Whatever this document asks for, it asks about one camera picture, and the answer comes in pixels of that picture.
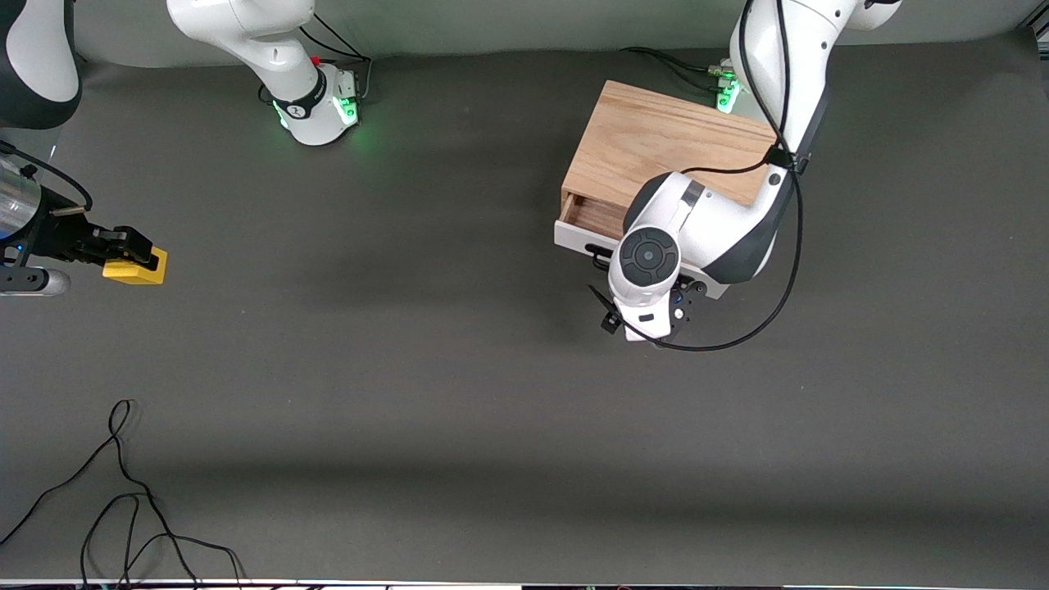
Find thin black loose cable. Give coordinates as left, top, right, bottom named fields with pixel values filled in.
left=79, top=492, right=247, bottom=590
left=0, top=399, right=202, bottom=590

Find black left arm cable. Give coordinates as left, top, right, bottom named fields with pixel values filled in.
left=654, top=0, right=806, bottom=352

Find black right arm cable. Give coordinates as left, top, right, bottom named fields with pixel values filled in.
left=0, top=141, right=93, bottom=212

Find black arm base cables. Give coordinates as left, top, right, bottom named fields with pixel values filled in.
left=258, top=12, right=375, bottom=107
left=620, top=47, right=738, bottom=91

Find black right arm base cables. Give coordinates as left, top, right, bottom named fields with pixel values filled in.
left=258, top=12, right=375, bottom=107

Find yellow wooden block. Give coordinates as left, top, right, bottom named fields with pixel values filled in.
left=102, top=247, right=169, bottom=286

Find wooden drawer cabinet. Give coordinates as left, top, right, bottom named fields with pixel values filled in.
left=561, top=79, right=779, bottom=226

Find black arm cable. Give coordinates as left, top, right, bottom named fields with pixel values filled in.
left=654, top=0, right=806, bottom=352
left=0, top=141, right=93, bottom=212

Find black left arm base cables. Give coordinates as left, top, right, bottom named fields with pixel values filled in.
left=620, top=47, right=738, bottom=91

